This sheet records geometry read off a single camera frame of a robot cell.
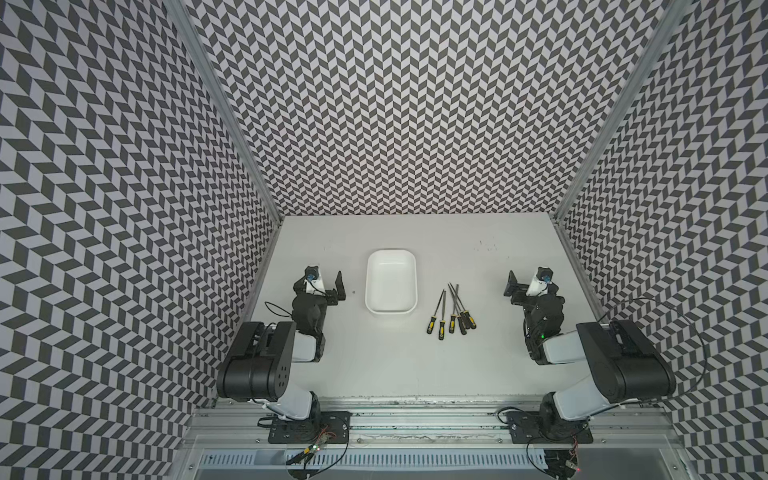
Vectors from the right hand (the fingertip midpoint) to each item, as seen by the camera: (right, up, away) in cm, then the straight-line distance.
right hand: (525, 276), depth 90 cm
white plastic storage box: (-41, -3, +8) cm, 42 cm away
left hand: (-61, +1, +1) cm, 61 cm away
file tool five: (-17, -13, +1) cm, 21 cm away
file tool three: (-22, -14, +1) cm, 26 cm away
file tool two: (-25, -15, -1) cm, 29 cm away
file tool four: (-20, -13, +1) cm, 24 cm away
